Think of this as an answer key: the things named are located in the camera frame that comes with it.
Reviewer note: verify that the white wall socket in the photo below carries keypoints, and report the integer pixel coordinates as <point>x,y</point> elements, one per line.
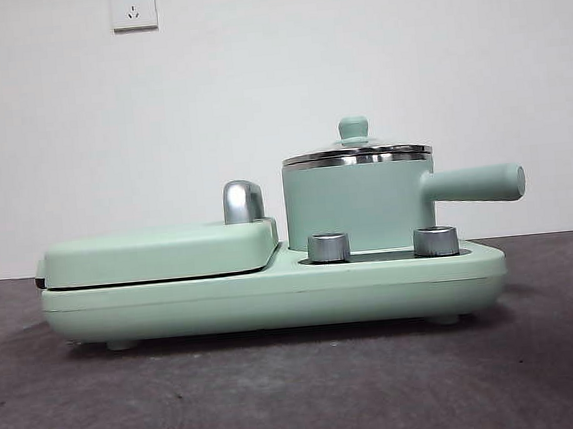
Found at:
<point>133,9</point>

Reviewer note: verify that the mint green breakfast machine base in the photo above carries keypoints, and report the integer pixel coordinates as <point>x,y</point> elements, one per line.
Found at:
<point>274,301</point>

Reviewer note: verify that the mint green hinged griddle lid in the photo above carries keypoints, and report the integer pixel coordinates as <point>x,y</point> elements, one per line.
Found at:
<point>159,253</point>

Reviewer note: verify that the silver control knob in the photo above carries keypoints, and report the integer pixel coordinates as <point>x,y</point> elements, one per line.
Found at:
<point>328,247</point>
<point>435,240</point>

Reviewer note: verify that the glass pot lid green knob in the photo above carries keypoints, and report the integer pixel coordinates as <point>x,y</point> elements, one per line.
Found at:
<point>354,128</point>

